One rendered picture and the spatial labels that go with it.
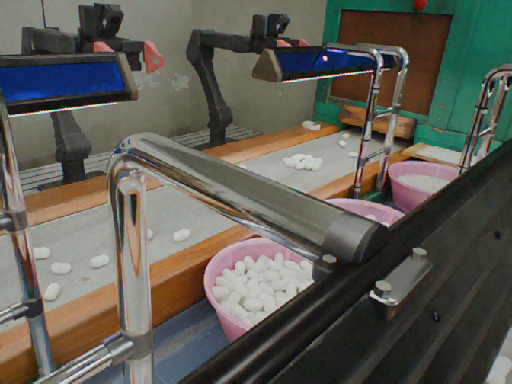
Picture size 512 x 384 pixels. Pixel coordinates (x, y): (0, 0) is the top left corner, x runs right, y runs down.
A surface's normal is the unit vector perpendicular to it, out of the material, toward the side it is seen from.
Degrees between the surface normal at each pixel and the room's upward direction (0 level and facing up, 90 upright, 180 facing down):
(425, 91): 90
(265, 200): 45
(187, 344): 0
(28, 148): 88
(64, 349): 90
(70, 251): 0
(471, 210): 58
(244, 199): 63
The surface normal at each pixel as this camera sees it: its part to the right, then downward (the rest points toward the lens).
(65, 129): 0.67, -0.18
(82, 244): 0.06, -0.91
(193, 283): 0.73, 0.32
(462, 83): -0.68, 0.25
